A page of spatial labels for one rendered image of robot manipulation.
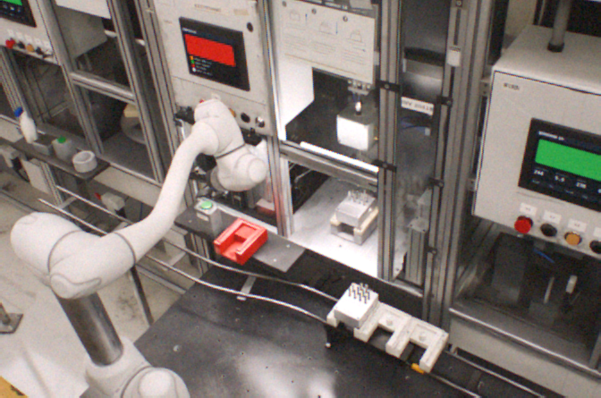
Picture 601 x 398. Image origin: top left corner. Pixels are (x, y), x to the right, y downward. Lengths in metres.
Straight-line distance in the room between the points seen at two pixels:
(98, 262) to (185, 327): 0.92
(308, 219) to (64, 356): 1.56
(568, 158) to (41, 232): 1.26
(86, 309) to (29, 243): 0.28
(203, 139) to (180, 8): 0.45
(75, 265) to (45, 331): 2.02
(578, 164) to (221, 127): 0.95
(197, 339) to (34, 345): 1.32
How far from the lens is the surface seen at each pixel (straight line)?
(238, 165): 1.81
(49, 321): 3.56
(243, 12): 1.83
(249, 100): 1.98
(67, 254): 1.54
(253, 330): 2.33
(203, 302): 2.45
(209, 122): 1.80
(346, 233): 2.30
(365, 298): 2.03
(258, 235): 2.25
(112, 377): 2.01
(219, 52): 1.93
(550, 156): 1.54
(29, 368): 3.41
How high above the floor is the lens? 2.51
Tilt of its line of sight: 38 degrees down
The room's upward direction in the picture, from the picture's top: 5 degrees counter-clockwise
